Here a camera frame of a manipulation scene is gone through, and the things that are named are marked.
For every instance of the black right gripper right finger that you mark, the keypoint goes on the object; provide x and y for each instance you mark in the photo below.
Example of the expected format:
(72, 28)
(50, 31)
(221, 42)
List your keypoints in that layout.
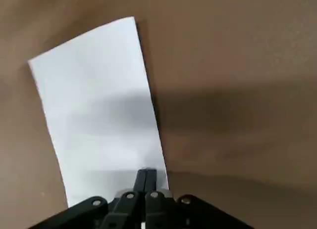
(168, 211)

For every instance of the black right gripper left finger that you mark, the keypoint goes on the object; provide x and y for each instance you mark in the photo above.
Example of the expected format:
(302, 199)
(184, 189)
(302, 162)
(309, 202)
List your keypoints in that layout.
(116, 211)

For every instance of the white A4 paper sheet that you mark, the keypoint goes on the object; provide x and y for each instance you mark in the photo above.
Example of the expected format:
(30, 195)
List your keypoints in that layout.
(99, 103)

